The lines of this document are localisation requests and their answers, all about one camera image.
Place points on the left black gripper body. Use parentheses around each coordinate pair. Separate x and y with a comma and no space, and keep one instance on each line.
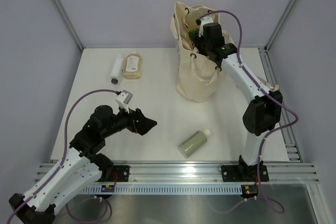
(124,120)

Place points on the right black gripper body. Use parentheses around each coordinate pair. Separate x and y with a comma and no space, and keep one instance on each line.
(202,46)

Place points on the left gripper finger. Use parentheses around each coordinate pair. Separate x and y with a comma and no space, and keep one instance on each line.
(145,125)
(140,117)

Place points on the green dish soap bottle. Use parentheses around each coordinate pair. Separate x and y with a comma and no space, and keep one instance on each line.
(193,34)

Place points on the clear yellow liquid bottle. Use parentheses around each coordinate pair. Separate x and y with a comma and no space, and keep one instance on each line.
(133,67)

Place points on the white slim bottle black cap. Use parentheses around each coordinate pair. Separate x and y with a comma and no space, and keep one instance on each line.
(117,69)

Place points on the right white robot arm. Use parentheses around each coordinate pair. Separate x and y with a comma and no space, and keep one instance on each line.
(264,105)

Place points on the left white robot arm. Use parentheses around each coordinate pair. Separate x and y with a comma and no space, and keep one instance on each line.
(82,165)

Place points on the cream canvas tote bag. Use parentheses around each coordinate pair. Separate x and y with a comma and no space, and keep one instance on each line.
(198,77)

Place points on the sage green Murrayle bottle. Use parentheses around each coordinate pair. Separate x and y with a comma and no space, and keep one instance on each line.
(194,142)

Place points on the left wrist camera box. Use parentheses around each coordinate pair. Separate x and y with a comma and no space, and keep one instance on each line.
(123,99)

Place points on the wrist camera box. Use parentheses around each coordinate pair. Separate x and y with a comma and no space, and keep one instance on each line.
(202,22)
(123,99)

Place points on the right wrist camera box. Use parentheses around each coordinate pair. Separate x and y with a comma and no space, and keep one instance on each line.
(202,22)

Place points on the aluminium front rail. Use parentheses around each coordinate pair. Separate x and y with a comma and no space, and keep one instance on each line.
(209,172)

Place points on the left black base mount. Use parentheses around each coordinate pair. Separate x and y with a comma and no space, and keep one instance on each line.
(120,173)

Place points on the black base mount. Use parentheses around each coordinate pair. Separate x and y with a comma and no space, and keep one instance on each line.
(120,173)
(236,173)

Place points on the white slotted cable duct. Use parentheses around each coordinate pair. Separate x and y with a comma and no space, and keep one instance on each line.
(162,190)

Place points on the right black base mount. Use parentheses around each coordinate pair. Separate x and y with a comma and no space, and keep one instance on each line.
(236,173)

